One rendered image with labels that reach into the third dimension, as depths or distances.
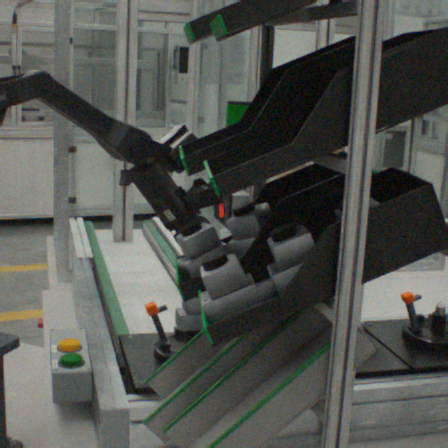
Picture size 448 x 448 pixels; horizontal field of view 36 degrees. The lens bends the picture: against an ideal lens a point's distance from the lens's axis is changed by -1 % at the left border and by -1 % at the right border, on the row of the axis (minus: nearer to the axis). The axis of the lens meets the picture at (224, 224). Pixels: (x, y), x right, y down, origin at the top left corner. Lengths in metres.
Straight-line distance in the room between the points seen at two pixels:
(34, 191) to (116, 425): 5.54
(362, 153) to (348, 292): 0.14
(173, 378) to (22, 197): 5.58
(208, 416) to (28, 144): 5.70
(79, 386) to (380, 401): 0.52
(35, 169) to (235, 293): 5.82
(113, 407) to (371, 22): 0.72
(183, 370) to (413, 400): 0.44
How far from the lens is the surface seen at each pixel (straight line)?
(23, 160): 6.54
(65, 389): 1.27
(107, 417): 1.13
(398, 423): 1.31
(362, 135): 0.70
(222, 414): 0.94
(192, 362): 1.06
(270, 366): 0.91
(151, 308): 1.24
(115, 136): 1.12
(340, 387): 0.77
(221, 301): 0.79
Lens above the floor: 1.48
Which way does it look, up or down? 12 degrees down
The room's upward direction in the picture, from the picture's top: 3 degrees clockwise
